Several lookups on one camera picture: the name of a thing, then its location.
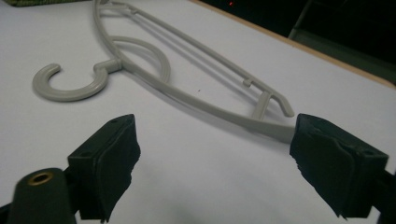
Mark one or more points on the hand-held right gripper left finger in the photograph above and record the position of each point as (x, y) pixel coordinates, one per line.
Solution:
(102, 168)

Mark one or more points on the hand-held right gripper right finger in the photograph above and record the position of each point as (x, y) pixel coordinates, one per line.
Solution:
(330, 165)

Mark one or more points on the grey plastic clothes hanger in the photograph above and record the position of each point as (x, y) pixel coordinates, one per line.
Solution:
(174, 90)

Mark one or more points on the green knitted cloth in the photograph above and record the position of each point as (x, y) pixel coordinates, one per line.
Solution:
(37, 2)

